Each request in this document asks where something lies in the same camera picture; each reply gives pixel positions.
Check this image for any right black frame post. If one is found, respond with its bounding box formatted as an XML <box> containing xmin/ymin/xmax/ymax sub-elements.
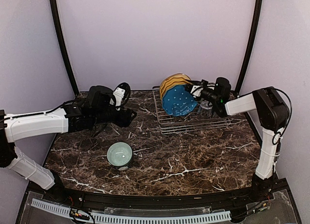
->
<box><xmin>234</xmin><ymin>0</ymin><xmax>263</xmax><ymax>94</ymax></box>

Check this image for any white slotted cable duct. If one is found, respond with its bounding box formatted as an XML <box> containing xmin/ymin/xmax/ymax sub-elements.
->
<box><xmin>31</xmin><ymin>198</ymin><xmax>232</xmax><ymax>224</ymax></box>

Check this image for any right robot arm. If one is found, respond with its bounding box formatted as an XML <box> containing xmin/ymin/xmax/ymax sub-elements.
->
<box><xmin>194</xmin><ymin>77</ymin><xmax>293</xmax><ymax>180</ymax></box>

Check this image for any green ceramic bowl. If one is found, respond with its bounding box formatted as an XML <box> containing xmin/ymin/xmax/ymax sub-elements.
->
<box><xmin>107</xmin><ymin>142</ymin><xmax>133</xmax><ymax>171</ymax></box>

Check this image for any black frame post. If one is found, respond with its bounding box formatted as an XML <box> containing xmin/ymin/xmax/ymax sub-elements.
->
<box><xmin>49</xmin><ymin>0</ymin><xmax>79</xmax><ymax>96</ymax></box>
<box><xmin>234</xmin><ymin>0</ymin><xmax>263</xmax><ymax>94</ymax></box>

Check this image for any cream bird pattern plate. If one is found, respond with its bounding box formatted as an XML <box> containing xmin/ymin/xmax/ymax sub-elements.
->
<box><xmin>165</xmin><ymin>73</ymin><xmax>190</xmax><ymax>80</ymax></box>

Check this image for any metal wire dish rack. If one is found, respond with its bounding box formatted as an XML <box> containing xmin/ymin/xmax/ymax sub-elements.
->
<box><xmin>152</xmin><ymin>86</ymin><xmax>245</xmax><ymax>134</ymax></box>

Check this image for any black front rail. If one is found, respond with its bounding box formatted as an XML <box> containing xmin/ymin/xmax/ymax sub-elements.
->
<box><xmin>30</xmin><ymin>179</ymin><xmax>295</xmax><ymax>217</ymax></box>

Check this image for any blue plate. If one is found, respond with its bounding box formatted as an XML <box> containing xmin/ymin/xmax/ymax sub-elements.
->
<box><xmin>162</xmin><ymin>85</ymin><xmax>198</xmax><ymax>117</ymax></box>

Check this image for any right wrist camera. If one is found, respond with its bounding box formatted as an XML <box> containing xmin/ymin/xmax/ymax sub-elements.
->
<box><xmin>185</xmin><ymin>79</ymin><xmax>209</xmax><ymax>98</ymax></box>

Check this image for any clear drinking glass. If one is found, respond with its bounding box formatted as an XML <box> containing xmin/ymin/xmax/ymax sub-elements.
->
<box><xmin>198</xmin><ymin>100</ymin><xmax>213</xmax><ymax>119</ymax></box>

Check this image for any left black frame post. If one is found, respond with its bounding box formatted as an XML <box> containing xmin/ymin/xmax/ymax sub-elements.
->
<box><xmin>49</xmin><ymin>0</ymin><xmax>79</xmax><ymax>96</ymax></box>

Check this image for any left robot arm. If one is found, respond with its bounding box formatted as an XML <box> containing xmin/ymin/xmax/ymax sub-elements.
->
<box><xmin>0</xmin><ymin>82</ymin><xmax>137</xmax><ymax>203</ymax></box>

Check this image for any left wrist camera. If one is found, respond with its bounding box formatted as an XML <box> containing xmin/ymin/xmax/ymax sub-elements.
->
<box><xmin>110</xmin><ymin>82</ymin><xmax>131</xmax><ymax>111</ymax></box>

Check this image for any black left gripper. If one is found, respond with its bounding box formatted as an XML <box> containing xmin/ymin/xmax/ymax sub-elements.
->
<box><xmin>92</xmin><ymin>105</ymin><xmax>137</xmax><ymax>127</ymax></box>

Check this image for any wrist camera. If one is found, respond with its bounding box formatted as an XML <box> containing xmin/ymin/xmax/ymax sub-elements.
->
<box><xmin>185</xmin><ymin>79</ymin><xmax>209</xmax><ymax>98</ymax></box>
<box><xmin>110</xmin><ymin>82</ymin><xmax>131</xmax><ymax>111</ymax></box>

